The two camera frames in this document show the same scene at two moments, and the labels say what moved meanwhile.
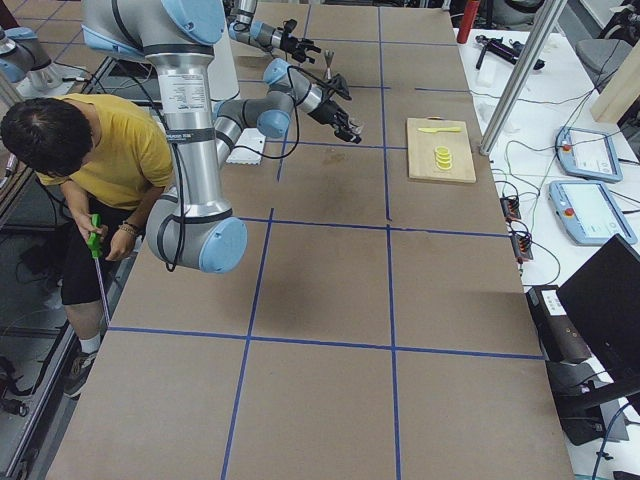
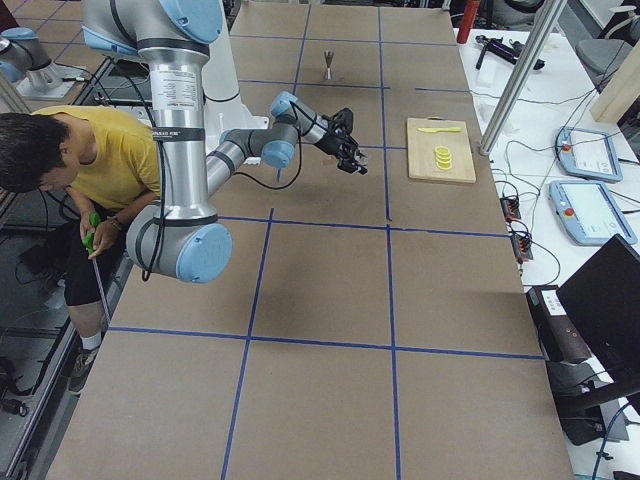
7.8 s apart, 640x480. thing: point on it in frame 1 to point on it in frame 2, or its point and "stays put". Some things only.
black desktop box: (561, 338) stays put
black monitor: (604, 298) stays put
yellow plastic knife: (434, 130) stays put
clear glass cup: (357, 127) to (361, 161)
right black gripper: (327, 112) to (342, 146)
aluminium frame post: (549, 13) stays put
